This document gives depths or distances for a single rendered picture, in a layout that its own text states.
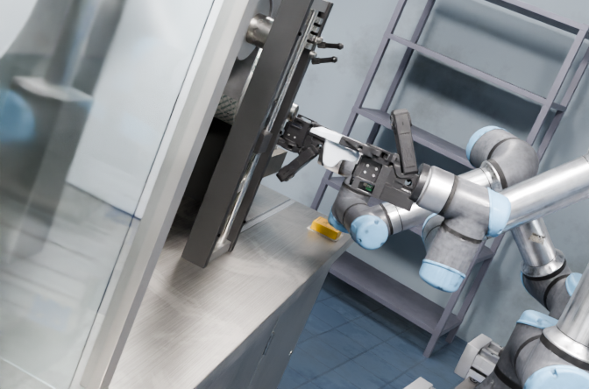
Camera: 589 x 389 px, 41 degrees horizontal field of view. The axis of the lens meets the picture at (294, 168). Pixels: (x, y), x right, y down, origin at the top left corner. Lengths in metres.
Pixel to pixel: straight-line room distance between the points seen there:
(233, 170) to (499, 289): 3.18
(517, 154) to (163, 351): 1.00
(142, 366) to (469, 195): 0.60
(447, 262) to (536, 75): 3.10
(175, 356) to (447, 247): 0.50
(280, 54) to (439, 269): 0.46
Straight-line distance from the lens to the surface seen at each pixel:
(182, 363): 1.16
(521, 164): 1.85
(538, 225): 2.08
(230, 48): 0.83
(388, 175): 1.35
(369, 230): 1.72
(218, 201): 1.45
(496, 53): 4.47
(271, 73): 1.40
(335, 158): 1.33
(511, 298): 4.47
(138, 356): 1.14
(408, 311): 4.13
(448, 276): 1.38
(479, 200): 1.35
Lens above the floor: 1.45
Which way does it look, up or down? 12 degrees down
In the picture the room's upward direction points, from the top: 23 degrees clockwise
